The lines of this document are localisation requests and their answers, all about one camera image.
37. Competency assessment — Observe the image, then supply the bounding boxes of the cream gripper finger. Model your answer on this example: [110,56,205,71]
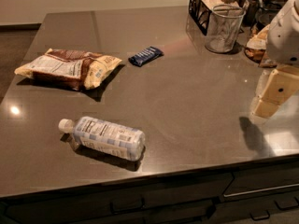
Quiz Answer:
[251,66,299,119]

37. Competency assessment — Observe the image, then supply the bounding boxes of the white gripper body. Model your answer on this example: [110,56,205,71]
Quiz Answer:
[266,0,299,66]

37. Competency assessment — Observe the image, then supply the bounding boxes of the clear blue-labelled plastic bottle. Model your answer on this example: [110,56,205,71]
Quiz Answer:
[58,117,145,161]

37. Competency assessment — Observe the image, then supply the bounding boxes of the glass snack jar black lid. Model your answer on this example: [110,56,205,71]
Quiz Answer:
[244,7,283,63]

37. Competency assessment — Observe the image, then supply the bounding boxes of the dark cabinet drawers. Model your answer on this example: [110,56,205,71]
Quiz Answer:
[1,161,299,224]

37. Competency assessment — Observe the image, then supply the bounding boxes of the dark blue snack bar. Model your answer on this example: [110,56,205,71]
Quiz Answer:
[128,47,164,67]

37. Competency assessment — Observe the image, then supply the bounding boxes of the brown and yellow snack bag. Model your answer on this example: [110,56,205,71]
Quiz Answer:
[14,49,121,91]

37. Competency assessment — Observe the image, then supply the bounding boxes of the wire mesh cup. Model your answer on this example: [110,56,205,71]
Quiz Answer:
[205,4,245,53]

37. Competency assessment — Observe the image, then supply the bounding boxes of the black wire basket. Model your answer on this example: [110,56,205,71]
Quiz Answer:
[189,0,249,35]

